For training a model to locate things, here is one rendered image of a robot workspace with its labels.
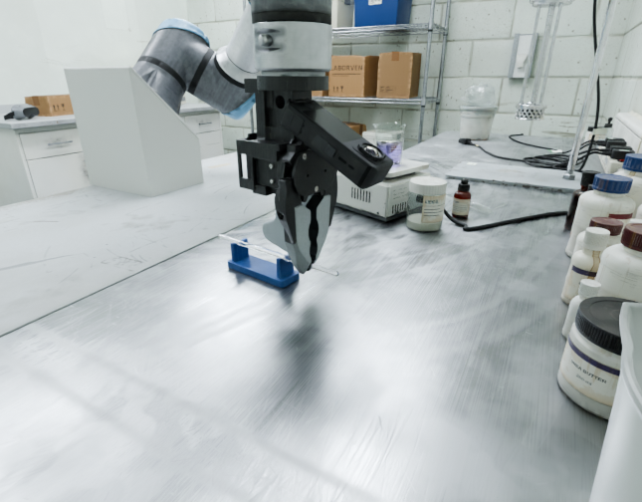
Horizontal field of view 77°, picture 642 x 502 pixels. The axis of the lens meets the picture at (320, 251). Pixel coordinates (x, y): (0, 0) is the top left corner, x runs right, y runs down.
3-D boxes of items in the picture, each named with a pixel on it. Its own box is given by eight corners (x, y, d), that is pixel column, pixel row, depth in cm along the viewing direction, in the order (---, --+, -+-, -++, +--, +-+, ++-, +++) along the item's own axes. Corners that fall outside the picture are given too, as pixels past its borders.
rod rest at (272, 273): (226, 267, 54) (224, 242, 53) (245, 259, 56) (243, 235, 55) (283, 289, 49) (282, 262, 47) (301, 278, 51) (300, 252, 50)
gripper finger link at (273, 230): (274, 262, 50) (272, 189, 46) (312, 275, 47) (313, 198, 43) (256, 270, 48) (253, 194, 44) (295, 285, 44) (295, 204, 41)
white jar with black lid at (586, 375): (592, 358, 37) (615, 289, 34) (676, 409, 31) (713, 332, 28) (537, 377, 34) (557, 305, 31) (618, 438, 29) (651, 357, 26)
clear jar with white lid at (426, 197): (398, 224, 70) (401, 178, 66) (425, 219, 72) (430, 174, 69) (420, 235, 65) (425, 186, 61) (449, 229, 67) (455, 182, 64)
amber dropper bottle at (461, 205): (452, 212, 75) (457, 175, 73) (469, 214, 74) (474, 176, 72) (450, 217, 73) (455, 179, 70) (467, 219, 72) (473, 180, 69)
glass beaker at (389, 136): (393, 162, 76) (396, 118, 73) (408, 168, 72) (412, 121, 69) (364, 164, 75) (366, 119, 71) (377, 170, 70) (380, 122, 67)
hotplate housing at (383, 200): (310, 199, 83) (310, 160, 80) (353, 188, 91) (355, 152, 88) (396, 227, 68) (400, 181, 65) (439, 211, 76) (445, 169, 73)
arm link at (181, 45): (135, 73, 96) (161, 31, 100) (188, 105, 101) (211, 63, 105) (137, 46, 86) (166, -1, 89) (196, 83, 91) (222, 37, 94)
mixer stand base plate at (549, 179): (443, 177, 101) (444, 173, 100) (460, 163, 117) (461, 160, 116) (582, 193, 87) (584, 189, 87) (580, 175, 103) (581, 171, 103)
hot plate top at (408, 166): (338, 167, 75) (338, 162, 75) (380, 158, 82) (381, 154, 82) (389, 178, 67) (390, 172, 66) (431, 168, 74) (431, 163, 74)
